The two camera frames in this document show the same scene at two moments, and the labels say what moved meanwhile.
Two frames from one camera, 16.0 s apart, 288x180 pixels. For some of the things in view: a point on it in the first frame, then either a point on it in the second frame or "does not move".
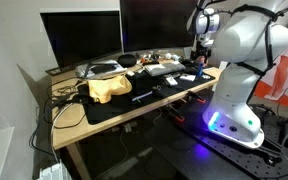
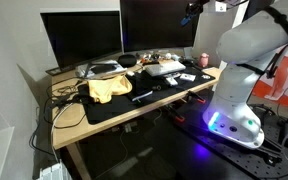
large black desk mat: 145,90 does not move
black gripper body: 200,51 → 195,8
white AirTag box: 188,77 does not move
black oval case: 127,60 does not move
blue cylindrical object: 200,70 → 185,21
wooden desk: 69,125 does not move
